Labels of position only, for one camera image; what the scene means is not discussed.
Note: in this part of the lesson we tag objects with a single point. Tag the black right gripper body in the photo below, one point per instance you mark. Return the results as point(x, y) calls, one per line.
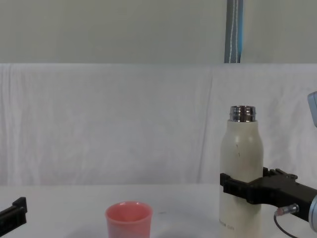
point(277, 192)

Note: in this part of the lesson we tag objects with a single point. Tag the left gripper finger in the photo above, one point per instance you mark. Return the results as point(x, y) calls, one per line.
point(15, 215)

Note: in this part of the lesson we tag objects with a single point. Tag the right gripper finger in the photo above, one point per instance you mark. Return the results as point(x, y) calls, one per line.
point(234, 187)
point(280, 173)

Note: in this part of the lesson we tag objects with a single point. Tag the cream vacuum bottle steel neck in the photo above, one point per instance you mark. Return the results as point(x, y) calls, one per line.
point(241, 148)

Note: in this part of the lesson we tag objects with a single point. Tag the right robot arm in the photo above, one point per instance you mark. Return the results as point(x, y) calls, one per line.
point(314, 210)

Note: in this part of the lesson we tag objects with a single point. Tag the white tablecloth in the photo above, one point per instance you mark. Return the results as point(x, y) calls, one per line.
point(62, 210)

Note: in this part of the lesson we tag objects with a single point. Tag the pink plastic cup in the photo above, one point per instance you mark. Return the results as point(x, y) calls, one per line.
point(128, 223)

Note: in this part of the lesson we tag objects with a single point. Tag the white curtain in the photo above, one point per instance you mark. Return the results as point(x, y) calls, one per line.
point(99, 124)

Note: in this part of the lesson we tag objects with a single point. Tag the grey striped post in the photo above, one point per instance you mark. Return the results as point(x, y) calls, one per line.
point(234, 29)

